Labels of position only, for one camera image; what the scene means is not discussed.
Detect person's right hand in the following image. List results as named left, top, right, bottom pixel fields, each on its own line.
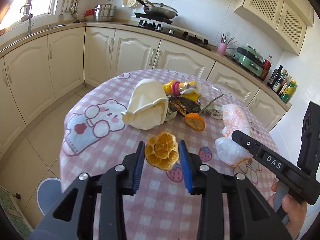
left=281, top=194, right=308, bottom=239

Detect white plastic bag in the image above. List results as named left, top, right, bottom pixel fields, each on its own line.
left=214, top=103, right=254, bottom=168

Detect green yellow oil bottle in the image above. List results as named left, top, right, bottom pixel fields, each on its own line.
left=280, top=79, right=297, bottom=103

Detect dark soy sauce bottle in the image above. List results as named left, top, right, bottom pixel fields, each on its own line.
left=267, top=65, right=283, bottom=88

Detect pink checkered tablecloth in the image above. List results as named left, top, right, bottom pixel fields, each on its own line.
left=60, top=69, right=275, bottom=239

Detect red cola bottle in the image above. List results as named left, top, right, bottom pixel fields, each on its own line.
left=259, top=55, right=272, bottom=81

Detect orange peel half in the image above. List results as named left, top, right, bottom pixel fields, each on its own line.
left=183, top=113, right=206, bottom=132

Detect green electric grill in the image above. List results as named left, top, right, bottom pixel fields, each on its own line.
left=233, top=46, right=264, bottom=77

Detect dark brown snack wrapper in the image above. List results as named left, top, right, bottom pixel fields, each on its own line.
left=168, top=96, right=201, bottom=116

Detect cream paper bag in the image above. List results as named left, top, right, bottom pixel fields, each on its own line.
left=121, top=79, right=169, bottom=131

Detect pink utensil holder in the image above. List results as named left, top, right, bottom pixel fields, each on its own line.
left=217, top=42, right=228, bottom=55

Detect cream lower cabinets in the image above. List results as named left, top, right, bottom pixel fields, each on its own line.
left=1, top=23, right=291, bottom=154

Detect cream upper lattice cabinet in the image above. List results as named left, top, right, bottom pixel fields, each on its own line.
left=234, top=0, right=314, bottom=55

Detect chrome sink faucet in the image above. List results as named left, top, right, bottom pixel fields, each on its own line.
left=20, top=3, right=34, bottom=36

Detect red bowl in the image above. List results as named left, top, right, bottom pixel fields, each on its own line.
left=85, top=9, right=94, bottom=17

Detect frying pan with lid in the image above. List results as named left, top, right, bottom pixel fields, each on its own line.
left=135, top=0, right=178, bottom=20

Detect stainless steel steamer pot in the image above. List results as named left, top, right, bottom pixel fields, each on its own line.
left=93, top=0, right=117, bottom=22

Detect black gas stove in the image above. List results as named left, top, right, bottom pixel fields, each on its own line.
left=124, top=12, right=213, bottom=51

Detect cream colander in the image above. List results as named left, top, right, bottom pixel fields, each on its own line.
left=123, top=0, right=140, bottom=9

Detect window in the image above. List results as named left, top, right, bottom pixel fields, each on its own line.
left=1, top=0, right=58, bottom=30

